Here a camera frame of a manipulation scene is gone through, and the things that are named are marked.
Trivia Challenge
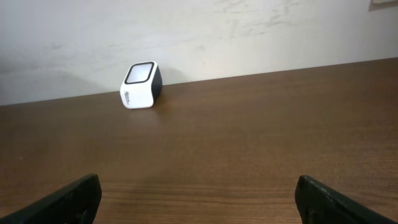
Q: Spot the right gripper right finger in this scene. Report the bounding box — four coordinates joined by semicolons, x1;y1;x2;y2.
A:
295;175;397;224

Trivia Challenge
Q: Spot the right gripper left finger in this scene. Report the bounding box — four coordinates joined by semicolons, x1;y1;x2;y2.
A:
1;174;102;224

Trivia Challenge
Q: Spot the white barcode scanner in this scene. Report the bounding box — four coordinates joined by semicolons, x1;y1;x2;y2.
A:
119;61;163;109

